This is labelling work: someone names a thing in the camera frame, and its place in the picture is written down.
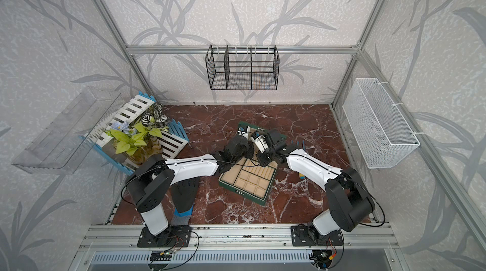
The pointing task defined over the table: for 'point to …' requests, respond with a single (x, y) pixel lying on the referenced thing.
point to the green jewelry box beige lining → (249, 178)
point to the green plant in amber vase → (142, 144)
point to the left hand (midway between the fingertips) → (254, 143)
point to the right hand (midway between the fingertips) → (258, 152)
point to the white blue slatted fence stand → (131, 111)
